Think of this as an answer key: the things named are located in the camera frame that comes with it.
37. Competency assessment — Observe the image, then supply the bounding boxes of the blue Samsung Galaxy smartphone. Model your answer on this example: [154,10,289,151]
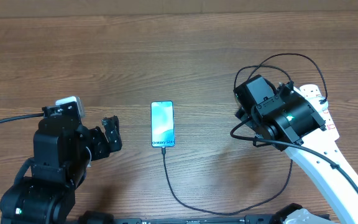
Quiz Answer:
[150,101,175,147]

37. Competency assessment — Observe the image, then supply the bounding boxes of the black USB charging cable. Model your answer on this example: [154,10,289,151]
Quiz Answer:
[161,53,328,217]

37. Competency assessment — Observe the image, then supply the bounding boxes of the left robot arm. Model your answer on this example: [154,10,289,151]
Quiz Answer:
[0,101,122,223]

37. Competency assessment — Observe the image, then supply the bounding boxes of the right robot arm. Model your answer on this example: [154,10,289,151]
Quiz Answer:
[234,75,358,223]

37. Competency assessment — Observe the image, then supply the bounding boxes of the white charger adapter plug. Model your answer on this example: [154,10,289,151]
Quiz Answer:
[308,96,328,111]

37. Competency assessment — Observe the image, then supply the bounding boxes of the white power strip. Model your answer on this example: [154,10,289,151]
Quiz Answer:
[295,84,339,141]

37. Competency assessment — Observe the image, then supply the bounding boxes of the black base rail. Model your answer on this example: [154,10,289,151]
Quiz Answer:
[73,202,338,224]

